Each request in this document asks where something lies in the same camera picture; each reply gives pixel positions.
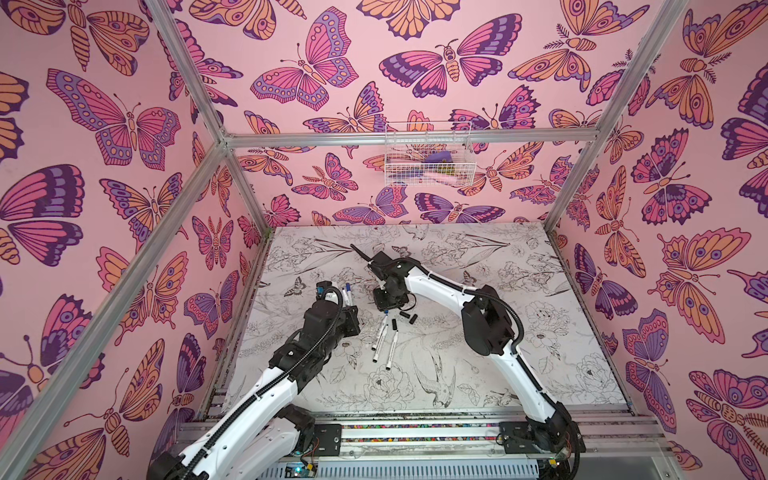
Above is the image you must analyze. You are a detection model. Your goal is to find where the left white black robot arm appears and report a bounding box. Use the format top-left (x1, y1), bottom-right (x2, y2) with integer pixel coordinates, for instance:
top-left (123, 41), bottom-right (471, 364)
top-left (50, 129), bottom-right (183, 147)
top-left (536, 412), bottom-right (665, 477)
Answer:
top-left (147, 286), bottom-right (360, 479)

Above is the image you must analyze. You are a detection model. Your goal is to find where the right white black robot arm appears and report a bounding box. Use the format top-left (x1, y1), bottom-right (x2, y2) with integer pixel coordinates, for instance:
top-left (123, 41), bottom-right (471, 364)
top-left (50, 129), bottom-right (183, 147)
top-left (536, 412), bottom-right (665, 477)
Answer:
top-left (360, 252), bottom-right (586, 458)

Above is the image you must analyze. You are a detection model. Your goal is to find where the small green circuit board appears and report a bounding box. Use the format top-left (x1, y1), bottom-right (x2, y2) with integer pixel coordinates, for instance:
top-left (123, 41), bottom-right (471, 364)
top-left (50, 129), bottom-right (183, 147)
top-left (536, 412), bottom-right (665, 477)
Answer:
top-left (284, 463), bottom-right (317, 479)

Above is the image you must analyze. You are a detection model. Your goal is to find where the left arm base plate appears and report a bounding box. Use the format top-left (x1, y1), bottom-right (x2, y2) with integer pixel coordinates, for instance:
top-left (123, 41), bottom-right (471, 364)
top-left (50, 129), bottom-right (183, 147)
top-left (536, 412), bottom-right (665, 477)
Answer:
top-left (259, 423), bottom-right (343, 458)

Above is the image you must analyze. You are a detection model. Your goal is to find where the aluminium rail base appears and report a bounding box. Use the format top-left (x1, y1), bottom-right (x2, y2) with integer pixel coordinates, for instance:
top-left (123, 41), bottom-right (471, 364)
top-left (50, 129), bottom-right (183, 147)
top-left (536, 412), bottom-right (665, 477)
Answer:
top-left (164, 413), bottom-right (685, 480)

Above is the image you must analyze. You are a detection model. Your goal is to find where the white wire basket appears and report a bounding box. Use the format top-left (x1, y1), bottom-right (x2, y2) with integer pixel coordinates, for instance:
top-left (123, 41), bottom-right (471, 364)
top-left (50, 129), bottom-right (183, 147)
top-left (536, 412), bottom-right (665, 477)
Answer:
top-left (381, 122), bottom-right (477, 189)

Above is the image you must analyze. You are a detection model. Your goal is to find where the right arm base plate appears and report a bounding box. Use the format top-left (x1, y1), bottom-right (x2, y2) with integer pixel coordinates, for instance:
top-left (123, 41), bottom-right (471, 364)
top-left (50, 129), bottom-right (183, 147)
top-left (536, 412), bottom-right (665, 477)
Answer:
top-left (496, 420), bottom-right (586, 457)

